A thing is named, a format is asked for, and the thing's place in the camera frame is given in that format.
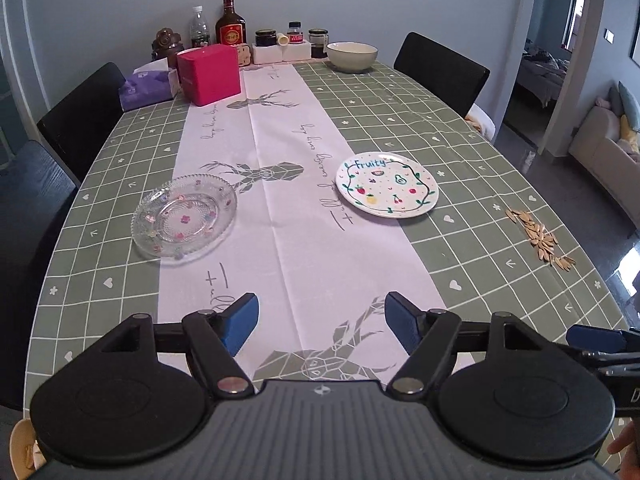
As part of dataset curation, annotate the clear water bottle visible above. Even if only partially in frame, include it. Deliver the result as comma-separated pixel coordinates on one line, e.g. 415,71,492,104
190,6,210,48

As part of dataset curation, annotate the black chair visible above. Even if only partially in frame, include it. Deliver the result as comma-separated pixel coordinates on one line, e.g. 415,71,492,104
37,62,125,182
0,141,77,411
394,32,490,118

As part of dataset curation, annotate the bed with grey bedding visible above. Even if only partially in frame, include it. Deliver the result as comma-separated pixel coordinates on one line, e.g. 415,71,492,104
516,50,570,108

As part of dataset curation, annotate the person's right hand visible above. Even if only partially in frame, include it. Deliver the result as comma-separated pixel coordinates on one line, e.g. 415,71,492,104
606,420,640,480

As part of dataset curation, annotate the white ceramic bowl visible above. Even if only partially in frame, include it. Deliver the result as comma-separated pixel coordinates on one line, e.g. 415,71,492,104
326,41,378,73

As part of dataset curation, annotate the green checked tablecloth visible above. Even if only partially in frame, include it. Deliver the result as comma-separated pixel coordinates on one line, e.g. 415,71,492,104
22,56,632,470

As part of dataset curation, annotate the black lidded jar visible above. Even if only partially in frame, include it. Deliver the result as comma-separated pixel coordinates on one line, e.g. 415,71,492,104
255,28,278,47

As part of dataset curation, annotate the brown liquor bottle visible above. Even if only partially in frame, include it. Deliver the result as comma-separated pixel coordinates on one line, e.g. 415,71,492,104
216,0,246,46

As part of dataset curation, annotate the white snack bag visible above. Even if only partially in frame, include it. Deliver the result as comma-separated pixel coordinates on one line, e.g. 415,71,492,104
464,103,497,142

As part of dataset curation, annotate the pile of melon seeds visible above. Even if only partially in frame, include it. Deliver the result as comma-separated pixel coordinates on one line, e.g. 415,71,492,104
506,208,576,272

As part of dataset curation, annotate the far left black chair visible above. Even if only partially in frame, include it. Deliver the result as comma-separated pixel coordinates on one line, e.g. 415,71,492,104
37,62,125,182

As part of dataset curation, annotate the beige paper cup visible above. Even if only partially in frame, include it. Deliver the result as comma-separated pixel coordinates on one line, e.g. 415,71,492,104
9,418,47,480

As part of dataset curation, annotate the near left black chair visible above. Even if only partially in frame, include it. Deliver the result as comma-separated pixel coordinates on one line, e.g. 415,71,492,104
0,141,77,411

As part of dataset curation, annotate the brown round ornament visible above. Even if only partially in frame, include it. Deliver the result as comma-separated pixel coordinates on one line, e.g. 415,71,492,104
152,27,184,68

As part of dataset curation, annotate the pink square box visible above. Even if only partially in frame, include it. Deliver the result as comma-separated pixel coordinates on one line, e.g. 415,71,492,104
177,44,241,106

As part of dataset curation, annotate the small clear glass plate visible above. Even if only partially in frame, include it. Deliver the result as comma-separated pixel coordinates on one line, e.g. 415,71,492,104
130,174,238,261

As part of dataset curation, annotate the white deer table runner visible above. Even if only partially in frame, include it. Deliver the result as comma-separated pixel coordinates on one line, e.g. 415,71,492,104
157,65,442,382

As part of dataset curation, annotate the purple tissue box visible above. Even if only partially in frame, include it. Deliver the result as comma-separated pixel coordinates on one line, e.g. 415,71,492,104
118,58,180,112

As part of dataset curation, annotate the small cream tube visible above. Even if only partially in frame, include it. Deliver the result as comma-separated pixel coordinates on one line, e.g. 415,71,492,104
277,32,290,47

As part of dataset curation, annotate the dark glass jar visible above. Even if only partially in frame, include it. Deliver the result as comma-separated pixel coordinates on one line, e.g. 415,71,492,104
308,28,329,58

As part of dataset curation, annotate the beige perforated tin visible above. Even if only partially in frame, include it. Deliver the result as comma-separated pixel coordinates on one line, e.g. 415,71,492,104
235,44,252,67

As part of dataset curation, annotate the small red label jar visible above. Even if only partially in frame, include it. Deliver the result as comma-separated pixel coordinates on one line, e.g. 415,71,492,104
286,21,304,44

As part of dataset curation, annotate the beige sofa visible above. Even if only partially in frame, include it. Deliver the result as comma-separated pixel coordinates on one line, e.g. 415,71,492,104
570,81,639,229

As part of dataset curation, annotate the white flat box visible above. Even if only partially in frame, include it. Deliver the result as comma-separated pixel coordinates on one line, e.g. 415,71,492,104
252,41,311,65

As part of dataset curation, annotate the right black chair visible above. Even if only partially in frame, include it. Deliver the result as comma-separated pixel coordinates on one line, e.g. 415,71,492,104
394,32,490,118

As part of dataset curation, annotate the white fruity printed plate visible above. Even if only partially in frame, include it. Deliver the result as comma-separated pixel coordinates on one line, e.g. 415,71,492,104
335,152,439,219

